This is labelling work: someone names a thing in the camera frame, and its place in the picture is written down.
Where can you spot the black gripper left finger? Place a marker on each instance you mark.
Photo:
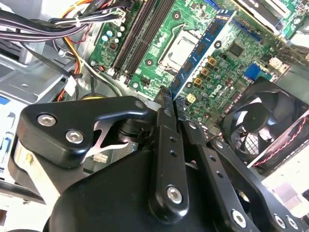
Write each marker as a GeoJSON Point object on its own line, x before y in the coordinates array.
{"type": "Point", "coordinates": [60, 116]}

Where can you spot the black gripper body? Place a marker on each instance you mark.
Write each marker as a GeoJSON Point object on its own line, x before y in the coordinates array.
{"type": "Point", "coordinates": [108, 193]}

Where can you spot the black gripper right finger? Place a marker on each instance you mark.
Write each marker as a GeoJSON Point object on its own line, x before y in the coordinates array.
{"type": "Point", "coordinates": [241, 178]}

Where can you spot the blue RAM stick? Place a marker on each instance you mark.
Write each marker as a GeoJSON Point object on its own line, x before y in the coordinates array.
{"type": "Point", "coordinates": [205, 48]}

